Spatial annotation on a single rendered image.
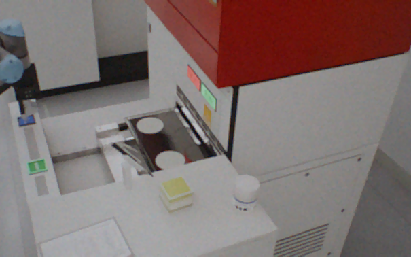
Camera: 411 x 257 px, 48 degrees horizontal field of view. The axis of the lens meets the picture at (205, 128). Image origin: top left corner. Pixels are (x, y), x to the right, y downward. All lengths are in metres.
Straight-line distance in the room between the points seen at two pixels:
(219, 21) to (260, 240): 0.61
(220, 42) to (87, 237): 0.63
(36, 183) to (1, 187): 1.48
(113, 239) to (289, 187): 0.80
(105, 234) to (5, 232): 1.46
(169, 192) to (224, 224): 0.18
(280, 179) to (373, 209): 1.22
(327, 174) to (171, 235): 0.83
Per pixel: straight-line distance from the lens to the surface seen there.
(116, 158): 1.66
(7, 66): 1.40
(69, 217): 1.37
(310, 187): 1.91
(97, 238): 1.30
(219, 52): 1.32
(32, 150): 1.63
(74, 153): 1.76
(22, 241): 2.65
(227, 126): 1.48
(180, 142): 1.69
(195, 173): 1.47
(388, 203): 2.99
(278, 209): 1.90
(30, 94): 1.67
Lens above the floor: 1.95
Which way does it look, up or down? 37 degrees down
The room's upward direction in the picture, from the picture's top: 3 degrees clockwise
